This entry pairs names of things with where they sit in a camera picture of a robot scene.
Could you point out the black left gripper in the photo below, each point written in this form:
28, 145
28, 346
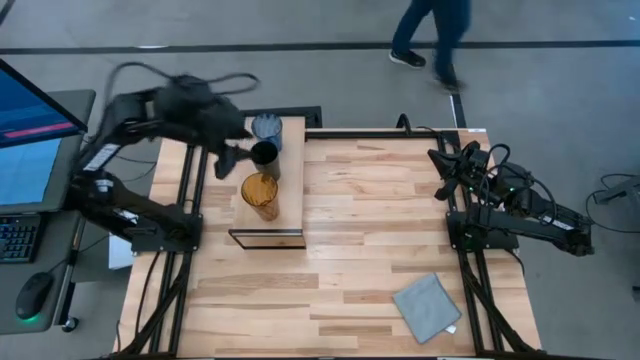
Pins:
200, 110

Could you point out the person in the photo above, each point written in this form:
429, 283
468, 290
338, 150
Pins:
440, 30

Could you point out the black keyboard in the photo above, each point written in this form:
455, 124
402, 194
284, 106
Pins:
17, 240

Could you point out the black table frame rails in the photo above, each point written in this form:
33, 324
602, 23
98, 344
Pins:
167, 300
482, 295

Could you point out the amber plastic cup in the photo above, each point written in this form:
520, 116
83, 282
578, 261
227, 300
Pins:
260, 195

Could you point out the black table frame cross rail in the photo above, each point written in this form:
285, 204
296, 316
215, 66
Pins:
370, 134

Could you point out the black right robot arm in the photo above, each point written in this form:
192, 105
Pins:
540, 225

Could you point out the computer monitor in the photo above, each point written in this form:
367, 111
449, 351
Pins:
30, 110

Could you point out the black computer mouse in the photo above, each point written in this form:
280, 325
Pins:
34, 295

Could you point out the wooden shelf with black frame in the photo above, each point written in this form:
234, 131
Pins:
292, 200

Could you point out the grey power adapter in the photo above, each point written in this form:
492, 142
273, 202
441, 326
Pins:
620, 190

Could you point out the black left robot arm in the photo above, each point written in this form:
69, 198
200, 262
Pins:
130, 205

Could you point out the grey side desk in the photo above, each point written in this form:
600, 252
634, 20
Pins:
55, 240

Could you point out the black cup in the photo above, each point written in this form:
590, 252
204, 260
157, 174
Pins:
265, 155

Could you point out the blue plastic cup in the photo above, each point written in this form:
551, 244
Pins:
267, 127

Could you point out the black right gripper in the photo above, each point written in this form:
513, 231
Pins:
472, 165

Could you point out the black caster wheel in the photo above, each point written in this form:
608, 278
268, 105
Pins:
70, 324

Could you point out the grey cloth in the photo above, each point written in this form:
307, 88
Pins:
425, 310

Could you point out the white paper sheet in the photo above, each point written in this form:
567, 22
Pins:
120, 252

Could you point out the white cloth tag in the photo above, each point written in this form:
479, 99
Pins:
450, 329

